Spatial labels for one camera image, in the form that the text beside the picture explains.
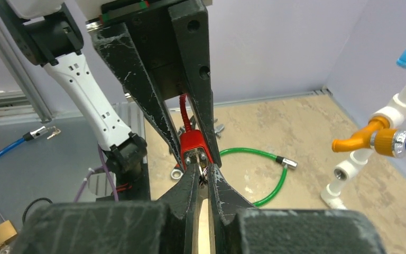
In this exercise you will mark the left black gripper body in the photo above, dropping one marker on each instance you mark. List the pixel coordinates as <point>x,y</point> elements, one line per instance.
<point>150,26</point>

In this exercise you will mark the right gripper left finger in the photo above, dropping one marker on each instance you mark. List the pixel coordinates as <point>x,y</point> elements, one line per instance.
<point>167,225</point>

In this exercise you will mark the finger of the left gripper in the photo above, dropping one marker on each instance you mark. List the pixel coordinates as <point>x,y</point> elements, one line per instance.
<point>192,35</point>
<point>115,46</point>

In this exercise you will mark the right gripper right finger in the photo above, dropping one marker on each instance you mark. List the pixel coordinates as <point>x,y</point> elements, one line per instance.
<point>239,227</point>

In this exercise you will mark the small silver key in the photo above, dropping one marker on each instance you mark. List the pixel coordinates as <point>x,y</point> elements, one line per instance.
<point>203,169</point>

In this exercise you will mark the red cable lock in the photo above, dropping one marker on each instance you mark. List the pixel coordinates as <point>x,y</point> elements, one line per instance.
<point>191,139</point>

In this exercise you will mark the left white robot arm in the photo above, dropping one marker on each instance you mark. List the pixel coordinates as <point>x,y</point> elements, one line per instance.
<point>55,43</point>

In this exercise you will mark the orange tap valve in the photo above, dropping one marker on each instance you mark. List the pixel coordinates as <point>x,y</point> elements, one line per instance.
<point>377,136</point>

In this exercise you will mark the red handled adjustable wrench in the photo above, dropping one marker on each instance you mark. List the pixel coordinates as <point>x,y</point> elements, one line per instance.
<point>193,150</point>

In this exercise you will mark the green cable lock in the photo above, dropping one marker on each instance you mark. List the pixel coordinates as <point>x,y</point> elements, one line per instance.
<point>263,182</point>

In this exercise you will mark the white PVC pipe frame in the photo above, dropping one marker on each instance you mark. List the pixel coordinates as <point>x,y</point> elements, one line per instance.
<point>345,171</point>

